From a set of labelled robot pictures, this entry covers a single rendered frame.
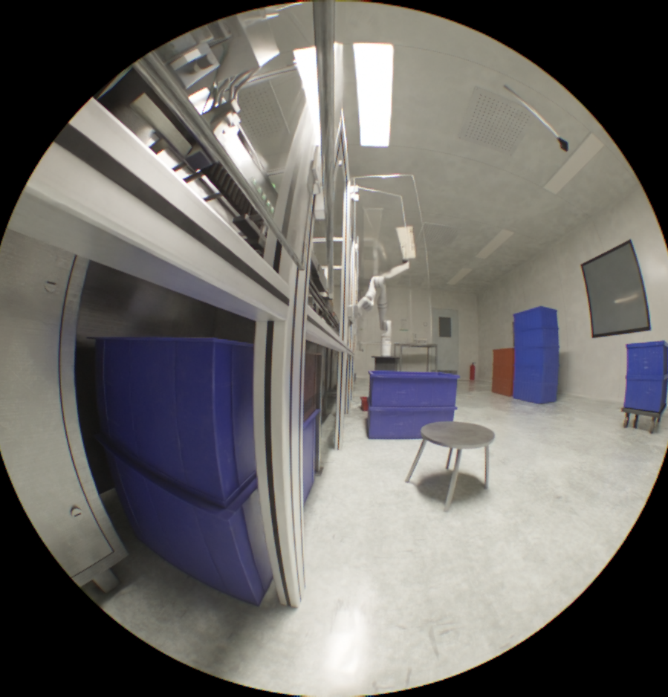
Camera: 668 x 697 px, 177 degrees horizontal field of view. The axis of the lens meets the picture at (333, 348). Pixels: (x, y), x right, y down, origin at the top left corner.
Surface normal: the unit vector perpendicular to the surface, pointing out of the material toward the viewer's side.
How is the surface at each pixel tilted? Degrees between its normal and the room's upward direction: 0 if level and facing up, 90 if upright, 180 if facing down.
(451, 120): 180
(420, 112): 180
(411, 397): 90
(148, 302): 90
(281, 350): 90
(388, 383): 90
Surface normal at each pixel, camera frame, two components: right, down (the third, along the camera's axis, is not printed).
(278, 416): -0.12, -0.05
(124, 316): 0.99, 0.04
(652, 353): -1.00, -0.04
